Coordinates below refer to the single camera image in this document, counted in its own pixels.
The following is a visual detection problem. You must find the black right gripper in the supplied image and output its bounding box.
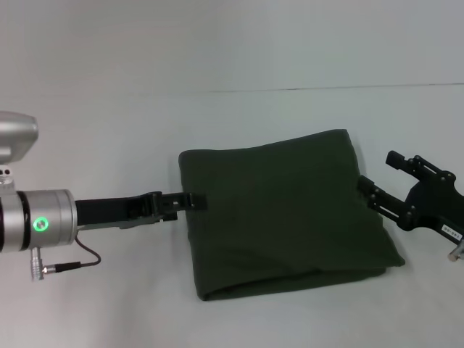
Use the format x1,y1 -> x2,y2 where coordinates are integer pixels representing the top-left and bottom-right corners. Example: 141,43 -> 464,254
357,150 -> 464,241

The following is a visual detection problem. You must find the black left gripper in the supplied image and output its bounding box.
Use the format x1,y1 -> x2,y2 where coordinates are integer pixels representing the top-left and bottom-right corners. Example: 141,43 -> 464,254
74,191 -> 209,231

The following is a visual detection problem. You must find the dark green printed t-shirt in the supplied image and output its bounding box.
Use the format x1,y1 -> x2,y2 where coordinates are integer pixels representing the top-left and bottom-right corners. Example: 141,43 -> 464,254
178,128 -> 407,302

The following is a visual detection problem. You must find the dark red thin cable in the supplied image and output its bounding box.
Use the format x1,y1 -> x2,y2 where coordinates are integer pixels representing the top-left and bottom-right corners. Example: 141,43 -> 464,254
74,237 -> 102,266

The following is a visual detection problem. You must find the silver elbow cable connector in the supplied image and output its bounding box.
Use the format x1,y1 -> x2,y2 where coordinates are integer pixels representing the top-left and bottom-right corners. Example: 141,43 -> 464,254
447,241 -> 464,262

